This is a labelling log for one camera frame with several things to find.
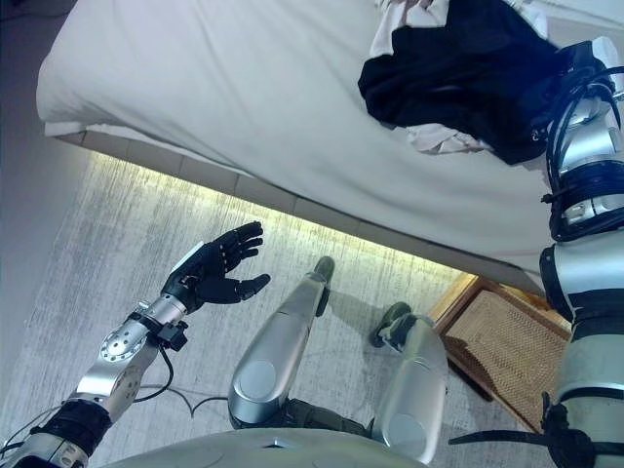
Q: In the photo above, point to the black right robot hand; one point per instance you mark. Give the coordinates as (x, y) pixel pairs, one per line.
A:
(592, 63)

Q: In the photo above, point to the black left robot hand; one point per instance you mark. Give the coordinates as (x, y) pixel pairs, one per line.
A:
(214, 273)

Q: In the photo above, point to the black garment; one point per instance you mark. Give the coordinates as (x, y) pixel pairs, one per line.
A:
(458, 78)

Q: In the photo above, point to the white garment with blue label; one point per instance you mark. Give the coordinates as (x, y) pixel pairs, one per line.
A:
(385, 34)

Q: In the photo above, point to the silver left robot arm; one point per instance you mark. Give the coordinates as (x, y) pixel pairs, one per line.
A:
(119, 351)

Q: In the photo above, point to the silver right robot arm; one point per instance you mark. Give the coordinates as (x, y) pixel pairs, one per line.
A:
(590, 146)

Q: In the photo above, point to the bed with grey sheet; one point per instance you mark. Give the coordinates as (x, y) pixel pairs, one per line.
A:
(234, 88)

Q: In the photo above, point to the woven wicker basket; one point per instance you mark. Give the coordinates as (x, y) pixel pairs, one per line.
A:
(502, 341)

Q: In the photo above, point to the silver left robot leg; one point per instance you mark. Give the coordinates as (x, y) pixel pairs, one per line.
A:
(278, 341)

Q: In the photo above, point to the grey robot torso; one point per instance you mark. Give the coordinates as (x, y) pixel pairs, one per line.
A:
(234, 451)

